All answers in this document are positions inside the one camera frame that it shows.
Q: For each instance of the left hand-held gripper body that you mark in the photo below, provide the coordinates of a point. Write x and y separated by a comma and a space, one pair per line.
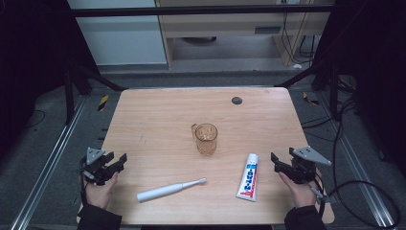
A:
95, 169

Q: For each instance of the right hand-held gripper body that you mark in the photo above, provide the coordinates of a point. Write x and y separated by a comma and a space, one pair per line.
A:
303, 169

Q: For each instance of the white toothpaste tube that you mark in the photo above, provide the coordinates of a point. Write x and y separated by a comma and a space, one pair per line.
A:
249, 182

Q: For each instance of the white electric toothbrush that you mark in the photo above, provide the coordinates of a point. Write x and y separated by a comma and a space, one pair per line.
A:
159, 191

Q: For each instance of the clear amber cup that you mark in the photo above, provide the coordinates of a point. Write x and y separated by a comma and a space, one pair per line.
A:
206, 143

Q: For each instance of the person's right hand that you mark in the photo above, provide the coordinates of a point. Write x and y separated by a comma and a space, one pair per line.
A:
303, 195

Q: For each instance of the person's left hand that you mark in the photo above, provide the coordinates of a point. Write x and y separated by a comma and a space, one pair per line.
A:
100, 195

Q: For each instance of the yellow black hazard tape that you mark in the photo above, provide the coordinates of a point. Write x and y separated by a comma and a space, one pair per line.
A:
103, 103
310, 99

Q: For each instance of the black metal stand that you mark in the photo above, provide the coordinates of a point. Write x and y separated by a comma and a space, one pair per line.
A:
334, 92
69, 96

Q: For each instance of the grey round table grommet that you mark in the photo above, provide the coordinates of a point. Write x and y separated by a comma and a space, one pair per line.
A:
236, 101

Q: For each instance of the small white floor object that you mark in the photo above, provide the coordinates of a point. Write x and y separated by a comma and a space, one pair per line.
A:
297, 66

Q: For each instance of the white cabinet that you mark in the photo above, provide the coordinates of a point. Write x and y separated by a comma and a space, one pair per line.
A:
121, 38

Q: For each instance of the dark curtain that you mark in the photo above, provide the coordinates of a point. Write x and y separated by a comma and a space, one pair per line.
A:
376, 64
32, 64

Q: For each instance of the light wooden desk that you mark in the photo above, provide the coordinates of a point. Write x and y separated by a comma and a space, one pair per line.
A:
223, 24

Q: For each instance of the grey metal table bracket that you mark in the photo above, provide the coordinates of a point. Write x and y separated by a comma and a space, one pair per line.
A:
330, 200

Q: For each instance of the aluminium floor rail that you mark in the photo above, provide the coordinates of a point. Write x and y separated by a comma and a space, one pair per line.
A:
51, 163
360, 175

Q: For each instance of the black horizontal frame bar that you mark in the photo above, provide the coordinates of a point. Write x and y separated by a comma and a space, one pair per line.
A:
191, 11

